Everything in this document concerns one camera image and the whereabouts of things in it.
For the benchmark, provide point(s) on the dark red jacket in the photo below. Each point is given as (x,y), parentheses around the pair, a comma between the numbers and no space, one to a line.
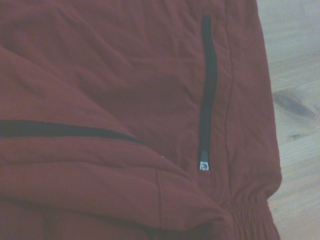
(112,87)

